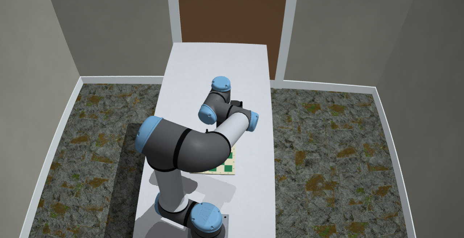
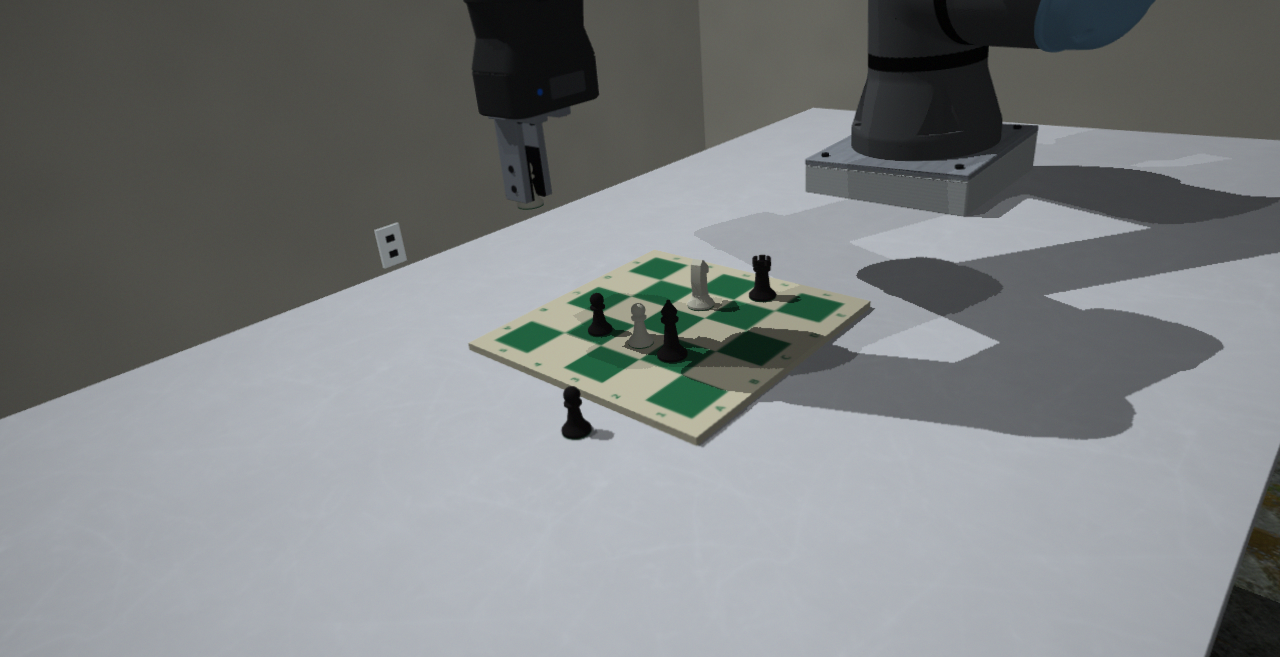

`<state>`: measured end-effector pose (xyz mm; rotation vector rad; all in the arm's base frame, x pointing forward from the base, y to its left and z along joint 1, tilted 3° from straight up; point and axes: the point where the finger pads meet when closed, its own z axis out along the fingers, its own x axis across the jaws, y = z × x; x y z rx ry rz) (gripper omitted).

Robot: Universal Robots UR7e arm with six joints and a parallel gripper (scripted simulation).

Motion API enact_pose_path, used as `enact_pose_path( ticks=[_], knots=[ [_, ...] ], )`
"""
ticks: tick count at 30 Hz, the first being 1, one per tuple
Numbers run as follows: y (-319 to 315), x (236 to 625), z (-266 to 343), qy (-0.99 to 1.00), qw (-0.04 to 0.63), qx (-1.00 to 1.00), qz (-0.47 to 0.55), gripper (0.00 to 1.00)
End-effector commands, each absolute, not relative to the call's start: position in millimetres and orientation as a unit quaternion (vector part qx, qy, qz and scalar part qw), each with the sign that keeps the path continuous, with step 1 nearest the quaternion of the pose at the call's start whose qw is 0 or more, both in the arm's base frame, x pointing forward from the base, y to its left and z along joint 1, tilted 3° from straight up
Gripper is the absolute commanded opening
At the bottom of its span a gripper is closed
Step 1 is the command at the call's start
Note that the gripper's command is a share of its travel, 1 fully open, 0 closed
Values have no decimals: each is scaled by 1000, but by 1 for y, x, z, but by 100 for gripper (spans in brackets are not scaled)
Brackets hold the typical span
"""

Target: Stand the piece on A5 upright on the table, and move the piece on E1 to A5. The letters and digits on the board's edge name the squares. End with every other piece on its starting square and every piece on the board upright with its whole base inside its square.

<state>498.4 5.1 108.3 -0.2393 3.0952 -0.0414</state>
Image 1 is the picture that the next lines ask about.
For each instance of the green and cream chessboard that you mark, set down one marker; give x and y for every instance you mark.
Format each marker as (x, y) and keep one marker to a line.
(227, 168)

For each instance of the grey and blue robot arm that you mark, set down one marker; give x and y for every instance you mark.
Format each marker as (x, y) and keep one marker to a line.
(171, 148)

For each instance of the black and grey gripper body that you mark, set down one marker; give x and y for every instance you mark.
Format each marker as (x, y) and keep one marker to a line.
(235, 103)

